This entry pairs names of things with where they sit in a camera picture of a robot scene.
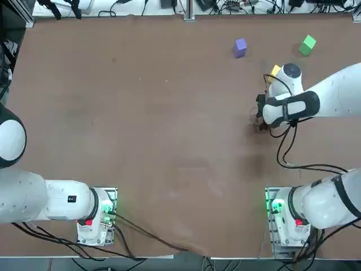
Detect black tripod leg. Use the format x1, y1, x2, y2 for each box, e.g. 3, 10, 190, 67
38, 0, 62, 21
66, 0, 83, 20

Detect purple foam cube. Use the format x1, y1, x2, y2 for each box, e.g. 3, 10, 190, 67
233, 38, 249, 59

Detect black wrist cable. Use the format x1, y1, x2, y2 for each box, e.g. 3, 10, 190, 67
263, 73, 356, 174

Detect yellow foam cube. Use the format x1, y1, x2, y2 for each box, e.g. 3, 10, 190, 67
269, 64, 281, 85

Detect green foam cube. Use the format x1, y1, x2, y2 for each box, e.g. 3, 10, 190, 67
298, 34, 317, 56

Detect black base cable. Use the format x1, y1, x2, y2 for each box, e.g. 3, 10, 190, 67
11, 222, 136, 260
112, 213, 194, 252

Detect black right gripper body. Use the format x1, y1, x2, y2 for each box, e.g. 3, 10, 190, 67
255, 94, 269, 132

